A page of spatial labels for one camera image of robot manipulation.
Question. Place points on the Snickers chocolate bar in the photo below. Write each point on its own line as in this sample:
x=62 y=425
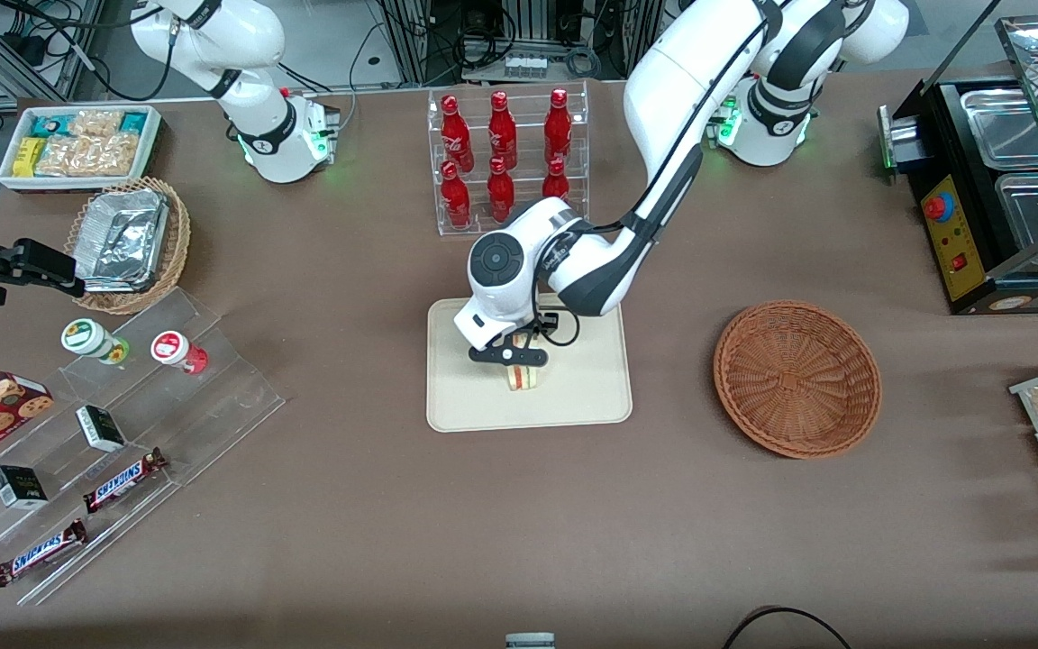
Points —
x=124 y=480
x=40 y=552

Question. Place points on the yellow snack packet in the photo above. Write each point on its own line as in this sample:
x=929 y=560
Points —
x=28 y=156

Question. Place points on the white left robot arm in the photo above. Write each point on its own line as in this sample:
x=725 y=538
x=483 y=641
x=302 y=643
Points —
x=663 y=90

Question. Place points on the aluminium foil container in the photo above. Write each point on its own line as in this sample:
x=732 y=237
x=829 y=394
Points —
x=122 y=239

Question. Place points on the green lidded yogurt cup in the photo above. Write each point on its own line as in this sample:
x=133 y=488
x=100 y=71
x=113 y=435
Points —
x=91 y=338

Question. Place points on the clear acrylic bottle rack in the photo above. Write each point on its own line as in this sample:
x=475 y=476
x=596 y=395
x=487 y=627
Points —
x=523 y=212

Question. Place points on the triangle sandwich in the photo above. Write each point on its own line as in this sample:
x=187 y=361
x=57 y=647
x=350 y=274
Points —
x=523 y=377

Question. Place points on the white power strip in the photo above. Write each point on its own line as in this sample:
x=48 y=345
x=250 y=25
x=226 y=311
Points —
x=524 y=66

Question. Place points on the clear acrylic stepped display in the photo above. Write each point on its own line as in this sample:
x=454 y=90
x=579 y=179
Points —
x=213 y=406

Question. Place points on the beige plastic serving tray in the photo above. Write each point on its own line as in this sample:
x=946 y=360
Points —
x=591 y=388

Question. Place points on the small grey device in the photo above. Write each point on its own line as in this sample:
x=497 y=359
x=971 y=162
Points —
x=530 y=641

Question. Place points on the black food warmer display case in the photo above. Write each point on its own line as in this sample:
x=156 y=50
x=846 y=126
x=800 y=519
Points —
x=956 y=234

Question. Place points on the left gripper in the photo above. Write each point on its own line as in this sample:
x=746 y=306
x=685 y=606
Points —
x=549 y=319

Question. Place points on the red and blue dial knob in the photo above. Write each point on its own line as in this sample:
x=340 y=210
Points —
x=938 y=207

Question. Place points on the red lidded yogurt cup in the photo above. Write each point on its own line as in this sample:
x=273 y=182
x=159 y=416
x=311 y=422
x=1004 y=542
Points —
x=175 y=350

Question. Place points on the tan wicker basket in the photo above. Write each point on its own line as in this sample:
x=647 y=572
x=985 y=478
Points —
x=177 y=261

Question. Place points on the clear bag of crackers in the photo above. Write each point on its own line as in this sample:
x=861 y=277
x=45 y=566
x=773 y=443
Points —
x=86 y=156
x=97 y=122

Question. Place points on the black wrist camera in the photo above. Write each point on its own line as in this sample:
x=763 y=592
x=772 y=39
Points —
x=553 y=323

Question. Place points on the red cola bottle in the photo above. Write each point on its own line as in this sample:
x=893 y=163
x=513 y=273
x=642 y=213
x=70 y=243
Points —
x=456 y=198
x=453 y=131
x=500 y=191
x=556 y=180
x=558 y=126
x=502 y=126

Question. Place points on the teal snack packet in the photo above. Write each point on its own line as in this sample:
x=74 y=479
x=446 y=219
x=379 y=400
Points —
x=55 y=124
x=133 y=122

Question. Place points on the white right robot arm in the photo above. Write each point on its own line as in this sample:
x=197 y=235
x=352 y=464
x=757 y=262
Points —
x=258 y=117

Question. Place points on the small black carton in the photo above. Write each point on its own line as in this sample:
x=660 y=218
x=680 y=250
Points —
x=100 y=428
x=19 y=487

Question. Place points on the white plastic snack bin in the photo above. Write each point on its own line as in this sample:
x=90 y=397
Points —
x=151 y=149

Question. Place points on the round brown wicker basket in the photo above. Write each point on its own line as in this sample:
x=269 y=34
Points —
x=798 y=379

